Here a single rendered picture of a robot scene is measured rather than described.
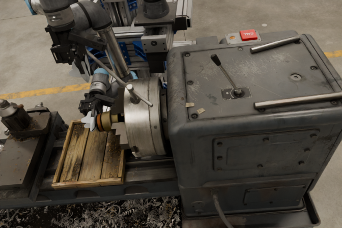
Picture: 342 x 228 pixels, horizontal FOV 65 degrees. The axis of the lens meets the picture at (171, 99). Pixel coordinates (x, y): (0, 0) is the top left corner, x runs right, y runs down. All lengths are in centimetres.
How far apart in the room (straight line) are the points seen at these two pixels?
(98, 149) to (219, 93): 66
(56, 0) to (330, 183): 204
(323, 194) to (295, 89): 136
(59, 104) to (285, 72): 244
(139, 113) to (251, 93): 39
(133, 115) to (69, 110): 199
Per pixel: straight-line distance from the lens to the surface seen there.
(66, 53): 91
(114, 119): 111
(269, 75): 100
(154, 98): 96
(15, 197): 133
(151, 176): 120
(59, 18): 86
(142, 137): 97
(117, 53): 134
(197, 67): 102
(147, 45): 149
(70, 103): 298
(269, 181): 119
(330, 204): 221
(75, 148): 138
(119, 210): 150
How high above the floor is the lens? 191
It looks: 46 degrees down
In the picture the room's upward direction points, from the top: 10 degrees counter-clockwise
